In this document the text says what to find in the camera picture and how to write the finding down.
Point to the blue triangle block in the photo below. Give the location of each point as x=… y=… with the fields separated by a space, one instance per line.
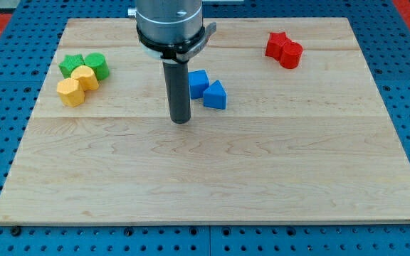
x=215 y=96

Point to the green star block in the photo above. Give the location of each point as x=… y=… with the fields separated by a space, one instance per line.
x=69 y=64

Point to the red star block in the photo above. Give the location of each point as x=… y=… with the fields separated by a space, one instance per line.
x=275 y=43

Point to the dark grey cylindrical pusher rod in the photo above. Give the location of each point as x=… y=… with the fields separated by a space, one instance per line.
x=176 y=77

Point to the yellow hexagon block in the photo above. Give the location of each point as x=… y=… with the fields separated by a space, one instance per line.
x=70 y=92

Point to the green cylinder block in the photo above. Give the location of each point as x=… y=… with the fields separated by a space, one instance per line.
x=97 y=62

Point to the blue cube block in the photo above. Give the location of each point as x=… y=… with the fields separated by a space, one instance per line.
x=198 y=83

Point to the yellow heart block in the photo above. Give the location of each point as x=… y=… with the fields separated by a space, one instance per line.
x=86 y=77

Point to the black clamp ring mount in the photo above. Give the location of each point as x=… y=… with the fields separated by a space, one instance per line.
x=177 y=53

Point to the light wooden board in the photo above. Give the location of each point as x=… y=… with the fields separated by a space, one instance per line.
x=313 y=145

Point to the red cylinder block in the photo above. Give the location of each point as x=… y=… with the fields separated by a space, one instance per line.
x=291 y=55

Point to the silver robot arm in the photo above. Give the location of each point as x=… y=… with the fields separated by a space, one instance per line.
x=173 y=32

